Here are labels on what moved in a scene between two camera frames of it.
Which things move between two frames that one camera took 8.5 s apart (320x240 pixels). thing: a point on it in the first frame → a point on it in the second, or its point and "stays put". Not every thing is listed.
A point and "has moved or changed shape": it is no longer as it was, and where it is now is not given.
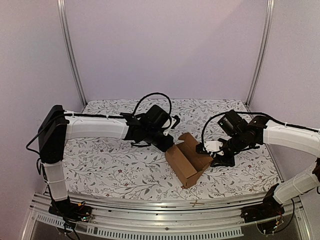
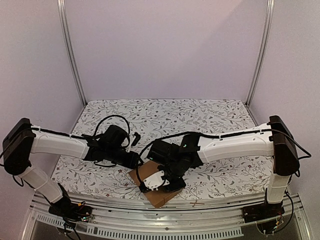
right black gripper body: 223,155 → 167,185
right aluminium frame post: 268,23 stays put
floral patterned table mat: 118,168 stays put
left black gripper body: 162,146 → 130,162
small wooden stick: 196,203 stays put
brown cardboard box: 186,162 has moved or changed shape
